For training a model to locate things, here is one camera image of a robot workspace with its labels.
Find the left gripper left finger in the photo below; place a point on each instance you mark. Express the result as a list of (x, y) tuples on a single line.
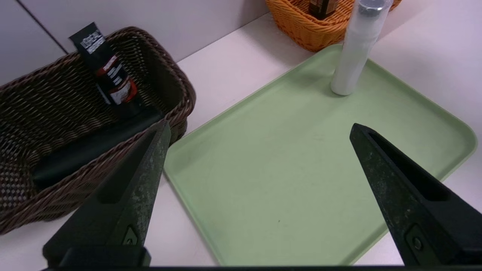
[(124, 203)]

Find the light green plastic tray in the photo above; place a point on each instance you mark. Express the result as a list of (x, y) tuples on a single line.
[(282, 169)]

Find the white bottle grey cap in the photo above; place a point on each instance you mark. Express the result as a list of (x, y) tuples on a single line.
[(354, 56)]

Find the black glasses case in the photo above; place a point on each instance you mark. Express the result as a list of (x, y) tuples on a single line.
[(86, 150)]

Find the dark brown wicker basket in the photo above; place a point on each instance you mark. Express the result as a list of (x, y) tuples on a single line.
[(45, 113)]

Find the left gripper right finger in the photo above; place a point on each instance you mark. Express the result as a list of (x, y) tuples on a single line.
[(421, 214)]

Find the black face wash tube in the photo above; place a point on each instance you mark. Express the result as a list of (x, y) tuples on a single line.
[(109, 71)]

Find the orange wicker basket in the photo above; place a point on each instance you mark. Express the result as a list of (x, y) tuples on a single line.
[(308, 30)]

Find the black red gum container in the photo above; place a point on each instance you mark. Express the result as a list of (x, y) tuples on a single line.
[(324, 7)]

